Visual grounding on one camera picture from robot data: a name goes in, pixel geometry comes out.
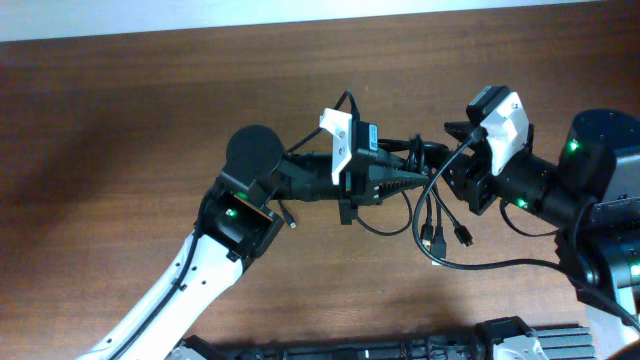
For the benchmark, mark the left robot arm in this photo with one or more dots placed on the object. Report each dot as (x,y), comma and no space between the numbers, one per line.
(235,223)

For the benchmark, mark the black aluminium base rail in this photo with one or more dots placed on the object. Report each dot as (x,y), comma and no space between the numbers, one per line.
(503,338)

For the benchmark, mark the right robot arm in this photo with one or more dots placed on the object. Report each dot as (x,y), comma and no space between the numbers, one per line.
(591,195)

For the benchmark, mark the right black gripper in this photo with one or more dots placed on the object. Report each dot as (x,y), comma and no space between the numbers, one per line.
(476,182)

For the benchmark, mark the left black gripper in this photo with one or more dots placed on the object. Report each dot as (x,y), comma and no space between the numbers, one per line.
(364,192)

